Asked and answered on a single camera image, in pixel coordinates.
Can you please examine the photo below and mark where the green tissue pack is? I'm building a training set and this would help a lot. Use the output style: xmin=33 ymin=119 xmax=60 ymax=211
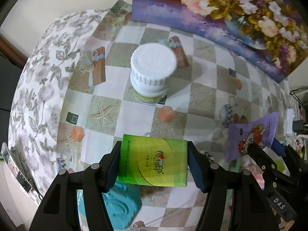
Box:
xmin=117 ymin=133 xmax=188 ymax=187

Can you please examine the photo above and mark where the pink fluffy cloth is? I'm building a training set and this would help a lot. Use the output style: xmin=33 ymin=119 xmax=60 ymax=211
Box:
xmin=237 ymin=157 xmax=265 ymax=190

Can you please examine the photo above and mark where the purple cartoon packet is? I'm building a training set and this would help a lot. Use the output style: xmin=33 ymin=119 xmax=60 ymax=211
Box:
xmin=226 ymin=112 xmax=280 ymax=163

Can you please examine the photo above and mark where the black power adapter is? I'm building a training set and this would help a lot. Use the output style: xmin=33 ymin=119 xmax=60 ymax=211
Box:
xmin=292 ymin=120 xmax=305 ymax=133

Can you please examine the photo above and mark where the white bottle green label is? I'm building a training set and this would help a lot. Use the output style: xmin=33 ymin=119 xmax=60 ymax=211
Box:
xmin=130 ymin=43 xmax=177 ymax=105

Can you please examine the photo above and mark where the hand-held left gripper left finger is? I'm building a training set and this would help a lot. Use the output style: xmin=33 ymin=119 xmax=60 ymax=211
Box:
xmin=29 ymin=141 xmax=123 ymax=231

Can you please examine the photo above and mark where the smartphone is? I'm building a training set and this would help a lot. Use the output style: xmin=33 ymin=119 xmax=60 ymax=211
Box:
xmin=8 ymin=147 xmax=33 ymax=193

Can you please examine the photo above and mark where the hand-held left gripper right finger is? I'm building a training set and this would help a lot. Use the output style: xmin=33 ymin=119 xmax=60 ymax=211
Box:
xmin=187 ymin=141 xmax=275 ymax=231

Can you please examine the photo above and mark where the grey leaf print tablecloth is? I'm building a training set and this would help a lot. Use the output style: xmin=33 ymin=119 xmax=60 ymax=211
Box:
xmin=8 ymin=10 xmax=109 ymax=198

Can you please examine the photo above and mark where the floral painting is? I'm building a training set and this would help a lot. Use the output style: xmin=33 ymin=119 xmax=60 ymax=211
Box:
xmin=131 ymin=0 xmax=308 ymax=84

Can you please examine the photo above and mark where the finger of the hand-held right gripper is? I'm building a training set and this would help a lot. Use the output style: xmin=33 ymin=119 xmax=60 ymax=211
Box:
xmin=248 ymin=143 xmax=276 ymax=174
xmin=271 ymin=138 xmax=304 ymax=171

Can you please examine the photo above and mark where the teal embossed storage box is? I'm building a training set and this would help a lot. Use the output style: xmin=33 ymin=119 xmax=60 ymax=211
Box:
xmin=78 ymin=180 xmax=142 ymax=230

